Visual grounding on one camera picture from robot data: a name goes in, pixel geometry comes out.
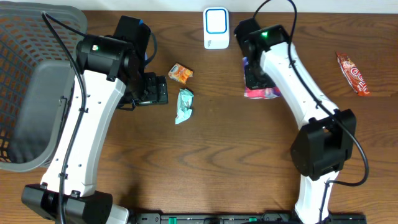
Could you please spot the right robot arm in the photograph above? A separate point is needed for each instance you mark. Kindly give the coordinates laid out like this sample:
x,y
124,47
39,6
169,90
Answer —
x,y
323,143

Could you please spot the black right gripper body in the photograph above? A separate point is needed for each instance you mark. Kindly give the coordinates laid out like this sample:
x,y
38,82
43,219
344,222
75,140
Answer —
x,y
256,76

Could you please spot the grey plastic mesh basket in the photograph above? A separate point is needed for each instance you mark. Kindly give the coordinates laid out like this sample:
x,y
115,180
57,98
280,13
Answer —
x,y
36,81

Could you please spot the white barcode scanner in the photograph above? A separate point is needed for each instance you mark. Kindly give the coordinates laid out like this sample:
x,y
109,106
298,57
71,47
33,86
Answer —
x,y
216,28

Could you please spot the purple red snack bag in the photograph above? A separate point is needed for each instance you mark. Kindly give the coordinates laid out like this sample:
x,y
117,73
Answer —
x,y
265,93

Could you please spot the red orange snack bar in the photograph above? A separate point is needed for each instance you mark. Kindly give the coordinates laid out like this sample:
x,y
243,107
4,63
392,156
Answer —
x,y
352,74

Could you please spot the small orange snack box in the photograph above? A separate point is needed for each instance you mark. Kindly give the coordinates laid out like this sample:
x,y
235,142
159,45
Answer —
x,y
180,73

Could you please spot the mint green snack packet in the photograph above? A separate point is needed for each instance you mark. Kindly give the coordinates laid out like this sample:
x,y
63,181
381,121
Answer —
x,y
184,104

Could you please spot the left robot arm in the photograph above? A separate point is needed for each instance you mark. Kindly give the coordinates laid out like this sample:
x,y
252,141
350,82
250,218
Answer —
x,y
110,75

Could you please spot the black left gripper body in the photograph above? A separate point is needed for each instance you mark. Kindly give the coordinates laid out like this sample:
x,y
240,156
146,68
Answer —
x,y
158,90

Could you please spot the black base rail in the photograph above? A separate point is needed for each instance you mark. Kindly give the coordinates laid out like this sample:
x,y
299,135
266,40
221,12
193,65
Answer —
x,y
156,218

